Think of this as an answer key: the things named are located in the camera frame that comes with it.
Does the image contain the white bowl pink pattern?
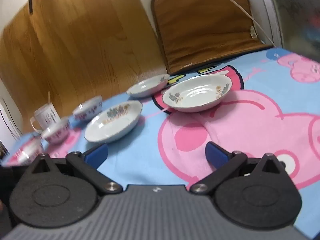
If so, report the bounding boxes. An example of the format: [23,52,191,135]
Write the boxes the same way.
[4,137,44,165]
[72,95,103,122]
[41,117,71,144]

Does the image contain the cartoon printed blanket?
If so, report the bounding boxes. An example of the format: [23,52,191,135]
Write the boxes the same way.
[0,46,320,239]

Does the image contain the frosted glass window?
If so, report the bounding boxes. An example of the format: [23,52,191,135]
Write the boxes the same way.
[260,0,320,63]

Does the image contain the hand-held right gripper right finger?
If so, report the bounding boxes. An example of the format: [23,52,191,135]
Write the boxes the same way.
[189,141,286,195]

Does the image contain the white printed mug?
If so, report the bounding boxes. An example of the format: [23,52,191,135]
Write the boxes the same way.
[30,102,62,133]

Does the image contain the brown seat cushion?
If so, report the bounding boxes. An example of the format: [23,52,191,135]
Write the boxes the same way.
[151,0,273,75]

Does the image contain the white cable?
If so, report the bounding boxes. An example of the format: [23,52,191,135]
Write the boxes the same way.
[212,0,275,46]

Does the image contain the wooden board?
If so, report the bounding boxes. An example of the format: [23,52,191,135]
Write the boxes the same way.
[0,0,168,133]

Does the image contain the large white floral plate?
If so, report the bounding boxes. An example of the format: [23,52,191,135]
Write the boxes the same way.
[162,74,232,113]

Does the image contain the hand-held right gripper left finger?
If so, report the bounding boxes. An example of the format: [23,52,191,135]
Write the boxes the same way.
[31,143,123,196]

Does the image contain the black wall cable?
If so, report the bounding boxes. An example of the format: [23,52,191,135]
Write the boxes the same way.
[0,99,21,141]

